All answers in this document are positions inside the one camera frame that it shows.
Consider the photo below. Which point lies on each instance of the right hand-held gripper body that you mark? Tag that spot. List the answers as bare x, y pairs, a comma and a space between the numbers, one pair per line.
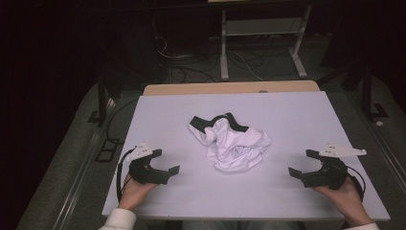
333, 174

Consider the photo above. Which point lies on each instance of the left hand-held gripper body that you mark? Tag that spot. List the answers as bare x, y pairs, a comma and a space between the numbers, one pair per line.
138, 171

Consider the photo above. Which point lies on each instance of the white pants with black waistband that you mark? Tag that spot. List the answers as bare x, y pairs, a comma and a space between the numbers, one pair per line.
234, 147

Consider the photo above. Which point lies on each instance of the person's left hand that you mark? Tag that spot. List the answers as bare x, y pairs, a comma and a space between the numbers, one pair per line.
135, 193

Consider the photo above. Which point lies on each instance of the person's right hand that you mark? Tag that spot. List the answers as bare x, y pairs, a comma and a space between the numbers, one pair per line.
346, 199

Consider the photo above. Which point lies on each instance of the white board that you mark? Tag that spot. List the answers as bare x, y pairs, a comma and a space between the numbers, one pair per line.
178, 121

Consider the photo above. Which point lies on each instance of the small white round object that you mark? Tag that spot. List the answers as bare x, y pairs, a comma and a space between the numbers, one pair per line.
378, 123

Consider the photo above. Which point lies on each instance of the black metal stand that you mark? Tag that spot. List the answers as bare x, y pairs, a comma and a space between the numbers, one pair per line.
368, 92
102, 99

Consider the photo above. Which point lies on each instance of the wooden table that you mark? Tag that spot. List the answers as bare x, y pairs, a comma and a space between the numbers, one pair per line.
223, 87

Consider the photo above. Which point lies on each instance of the white metal stand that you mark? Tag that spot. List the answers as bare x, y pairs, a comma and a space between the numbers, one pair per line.
261, 28

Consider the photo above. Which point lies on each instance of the metal floor rail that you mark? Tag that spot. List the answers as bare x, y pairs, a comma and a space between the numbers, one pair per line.
379, 143
84, 166

